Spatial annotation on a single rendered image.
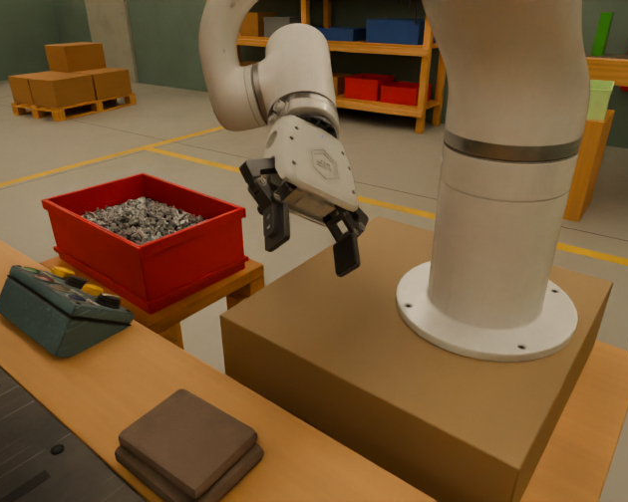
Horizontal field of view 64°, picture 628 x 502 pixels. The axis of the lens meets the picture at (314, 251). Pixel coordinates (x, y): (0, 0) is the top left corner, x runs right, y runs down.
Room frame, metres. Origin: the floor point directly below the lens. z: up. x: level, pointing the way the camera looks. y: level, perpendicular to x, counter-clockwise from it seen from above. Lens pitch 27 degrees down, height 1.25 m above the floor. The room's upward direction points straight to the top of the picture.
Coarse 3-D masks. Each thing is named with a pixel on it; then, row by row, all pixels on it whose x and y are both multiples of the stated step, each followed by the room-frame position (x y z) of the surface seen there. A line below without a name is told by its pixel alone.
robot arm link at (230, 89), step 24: (216, 0) 0.64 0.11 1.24; (240, 0) 0.65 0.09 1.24; (216, 24) 0.64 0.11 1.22; (240, 24) 0.69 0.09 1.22; (216, 48) 0.64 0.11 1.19; (216, 72) 0.63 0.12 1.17; (240, 72) 0.65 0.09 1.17; (216, 96) 0.63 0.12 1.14; (240, 96) 0.63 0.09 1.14; (240, 120) 0.63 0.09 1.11
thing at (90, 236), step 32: (96, 192) 0.93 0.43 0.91; (128, 192) 0.98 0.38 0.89; (160, 192) 0.97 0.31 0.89; (192, 192) 0.90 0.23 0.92; (64, 224) 0.82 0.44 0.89; (96, 224) 0.75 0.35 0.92; (128, 224) 0.83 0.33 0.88; (160, 224) 0.83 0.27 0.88; (192, 224) 0.83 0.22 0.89; (224, 224) 0.78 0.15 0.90; (64, 256) 0.83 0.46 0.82; (96, 256) 0.76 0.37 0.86; (128, 256) 0.69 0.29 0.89; (160, 256) 0.69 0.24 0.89; (192, 256) 0.73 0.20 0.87; (224, 256) 0.78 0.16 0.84; (128, 288) 0.70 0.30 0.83; (160, 288) 0.68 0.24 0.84; (192, 288) 0.73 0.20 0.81
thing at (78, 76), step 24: (48, 48) 6.67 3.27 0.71; (72, 48) 6.61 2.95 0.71; (96, 48) 6.91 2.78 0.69; (48, 72) 6.55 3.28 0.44; (72, 72) 6.55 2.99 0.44; (96, 72) 6.55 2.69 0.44; (120, 72) 6.71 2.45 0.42; (24, 96) 6.08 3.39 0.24; (48, 96) 5.87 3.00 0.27; (72, 96) 6.03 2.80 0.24; (96, 96) 6.35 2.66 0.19; (120, 96) 6.63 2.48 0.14
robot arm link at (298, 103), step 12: (288, 96) 0.59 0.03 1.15; (300, 96) 0.58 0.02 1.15; (312, 96) 0.58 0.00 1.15; (276, 108) 0.57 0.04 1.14; (288, 108) 0.57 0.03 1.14; (300, 108) 0.57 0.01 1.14; (312, 108) 0.57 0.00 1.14; (324, 108) 0.57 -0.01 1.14; (276, 120) 0.58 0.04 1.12; (336, 120) 0.58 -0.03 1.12; (336, 132) 0.59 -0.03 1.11
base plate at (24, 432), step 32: (0, 384) 0.39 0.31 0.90; (0, 416) 0.35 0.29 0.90; (32, 416) 0.35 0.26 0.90; (0, 448) 0.31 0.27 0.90; (32, 448) 0.31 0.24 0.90; (64, 448) 0.31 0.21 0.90; (0, 480) 0.28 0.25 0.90; (32, 480) 0.28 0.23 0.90; (64, 480) 0.28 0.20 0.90; (96, 480) 0.28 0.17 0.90
